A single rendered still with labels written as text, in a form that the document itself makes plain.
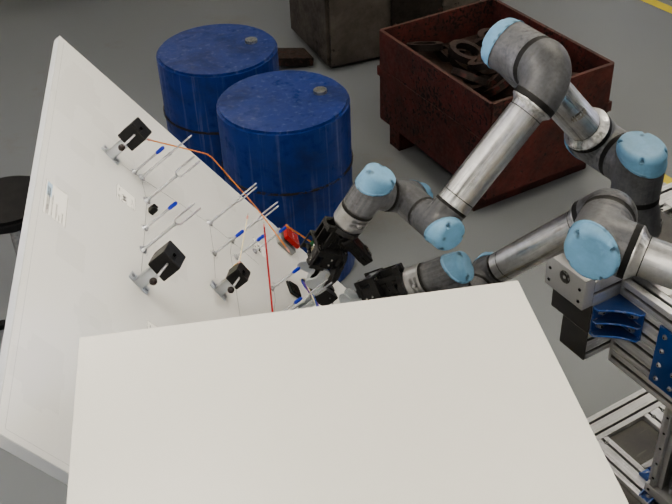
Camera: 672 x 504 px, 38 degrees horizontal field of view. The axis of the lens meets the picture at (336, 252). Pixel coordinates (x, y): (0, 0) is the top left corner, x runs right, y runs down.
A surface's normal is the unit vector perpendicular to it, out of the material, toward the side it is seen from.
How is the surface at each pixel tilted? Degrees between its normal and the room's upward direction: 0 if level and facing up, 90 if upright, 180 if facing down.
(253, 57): 0
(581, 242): 89
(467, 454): 0
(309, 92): 0
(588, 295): 90
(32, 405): 53
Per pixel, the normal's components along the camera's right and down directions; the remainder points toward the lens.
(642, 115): -0.04, -0.80
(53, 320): 0.77, -0.58
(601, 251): -0.57, 0.49
